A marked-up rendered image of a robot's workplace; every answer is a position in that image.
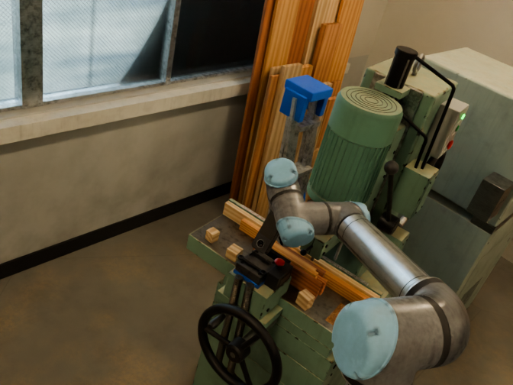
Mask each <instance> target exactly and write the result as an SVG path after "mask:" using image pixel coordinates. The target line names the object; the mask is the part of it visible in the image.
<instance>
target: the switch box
mask: <svg viewBox="0 0 513 385"><path fill-rule="evenodd" d="M446 103H447V101H445V102H443V103H442V104H441V105H440V108H439V109H438V111H437V114H436V116H435V118H434V120H433V123H432V125H431V127H430V129H429V132H428V133H427V144H426V146H425V149H424V153H427V151H428V148H429V145H430V143H431V140H432V137H433V136H434V132H435V130H436V128H437V125H438V122H439V120H440V117H441V115H442V113H443V110H444V107H445V105H446ZM468 108H469V105H468V104H466V103H465V102H461V101H460V100H457V99H455V98H452V100H451V103H450V106H449V108H448V110H447V113H446V115H445V118H444V120H443V123H442V125H441V127H440V130H439V132H438V135H437V138H436V140H435V142H434V145H433V147H432V149H431V152H430V156H432V157H434V158H436V159H438V158H439V157H441V156H442V155H443V154H444V153H445V152H446V151H447V150H448V149H447V145H448V143H449V142H450V141H452V140H453V139H454V137H455V135H456V133H457V132H455V134H454V135H453V136H452V134H453V133H454V131H455V128H456V127H457V125H460V124H461V122H462V120H463V119H460V118H461V116H462V114H463V113H464V114H466V112H467V110H468ZM460 120H461V121H460ZM459 121H460V122H459ZM458 122H459V123H458ZM446 149H447V150H446ZM445 150H446V151H445ZM444 151H445V152H444Z"/></svg>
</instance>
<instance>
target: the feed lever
mask: <svg viewBox="0 0 513 385"><path fill-rule="evenodd" d="M398 169H399V166H398V164H397V163H396V162H395V161H394V160H390V161H388V162H386V164H385V166H384V171H385V172H386V173H387V174H388V190H387V207H386V212H383V214H382V215H381V217H380V218H379V220H378V222H377V225H376V227H377V228H378V229H379V230H381V231H384V232H385V233H386V234H388V235H392V234H393V233H394V231H395V230H396V229H397V227H398V224H399V222H400V218H398V217H397V216H395V215H393V214H392V192H393V180H394V174H396V173H397V172H398Z"/></svg>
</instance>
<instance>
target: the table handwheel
mask: <svg viewBox="0 0 513 385"><path fill-rule="evenodd" d="M221 313H224V314H228V315H232V316H234V317H236V318H238V319H239V320H241V321H243V322H245V323H246V324H247V325H249V326H250V327H251V328H252V329H251V330H249V332H248V333H246V334H245V336H244V337H242V338H241V337H236V338H235V339H234V340H233V341H229V340H228V339H226V338H225V337H223V336H221V335H219V334H218V333H217V332H215V331H214V330H213V329H210V328H209V327H208V322H209V320H210V319H211V317H212V316H214V315H217V314H221ZM276 323H277V319H276V320H275V321H274V322H273V323H272V324H271V325H269V326H268V327H267V328H265V327H264V326H263V325H262V323H261V322H260V321H258V320H257V319H256V318H255V317H254V316H253V315H251V314H250V313H249V312H247V311H245V310H244V309H242V308H240V307H238V306H234V305H231V304H226V303H219V304H215V305H213V306H209V307H208V308H207V309H206V310H205V311H204V312H203V313H202V315H201V317H200V319H199V321H198V339H199V343H200V346H201V349H202V352H203V354H204V356H205V358H206V360H207V361H208V363H209V364H210V365H211V367H212V369H213V370H214V371H215V373H216V374H217V375H218V376H219V377H220V378H221V379H222V380H223V381H224V382H226V383H227V384H228V385H253V384H252V381H251V379H250V375H249V373H248V370H247V366H246V363H245V360H244V359H245V358H246V357H247V356H248V355H249V354H250V347H251V346H252V345H253V344H254V343H255V342H257V341H258V340H259V339H261V341H262V342H263V343H264V345H265V347H266V349H267V351H268V353H269V357H270V360H271V365H272V373H271V377H270V379H269V380H268V381H267V382H266V383H265V384H263V385H279V382H280V380H281V377H282V360H281V357H280V353H279V350H278V348H277V346H276V343H275V342H274V340H273V338H272V336H271V335H270V333H269V332H268V330H269V329H270V328H271V327H272V326H274V325H275V324H276ZM208 334H210V335H211V336H213V337H214V338H216V339H218V340H219V341H220V342H221V343H223V344H224V345H226V348H225V351H226V355H227V357H228V358H229V359H230V360H231V361H233V362H234V363H237V364H240V368H241V370H242V372H243V375H244V379H245V381H246V383H244V382H243V381H241V380H238V379H237V378H236V377H234V376H233V375H232V374H230V373H229V372H228V371H227V370H226V369H225V368H224V367H223V366H222V364H221V363H220V362H219V360H218V359H217V358H216V356H215V354H214V352H213V350H212V349H211V345H210V343H209V340H208Z"/></svg>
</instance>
